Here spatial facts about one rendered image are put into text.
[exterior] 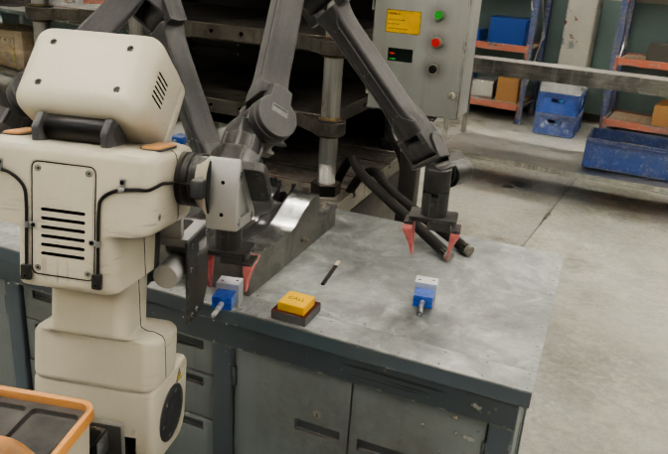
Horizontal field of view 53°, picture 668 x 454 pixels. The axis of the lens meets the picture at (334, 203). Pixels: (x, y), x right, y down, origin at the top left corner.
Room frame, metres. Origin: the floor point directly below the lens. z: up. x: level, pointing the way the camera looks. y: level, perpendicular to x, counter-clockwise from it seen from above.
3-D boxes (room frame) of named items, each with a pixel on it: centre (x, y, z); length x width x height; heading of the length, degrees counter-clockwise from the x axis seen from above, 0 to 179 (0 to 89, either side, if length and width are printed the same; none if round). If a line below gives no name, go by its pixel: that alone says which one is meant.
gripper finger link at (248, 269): (1.29, 0.19, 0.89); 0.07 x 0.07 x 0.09; 82
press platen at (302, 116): (2.65, 0.43, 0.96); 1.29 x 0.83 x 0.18; 69
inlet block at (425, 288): (1.33, -0.21, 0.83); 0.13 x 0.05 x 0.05; 168
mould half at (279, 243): (1.62, 0.20, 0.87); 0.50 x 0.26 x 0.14; 159
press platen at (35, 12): (2.65, 0.43, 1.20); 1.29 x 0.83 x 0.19; 69
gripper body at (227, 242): (1.30, 0.21, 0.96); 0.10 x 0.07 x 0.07; 82
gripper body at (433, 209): (1.37, -0.22, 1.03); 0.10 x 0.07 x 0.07; 77
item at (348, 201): (2.66, 0.44, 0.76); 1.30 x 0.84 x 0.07; 69
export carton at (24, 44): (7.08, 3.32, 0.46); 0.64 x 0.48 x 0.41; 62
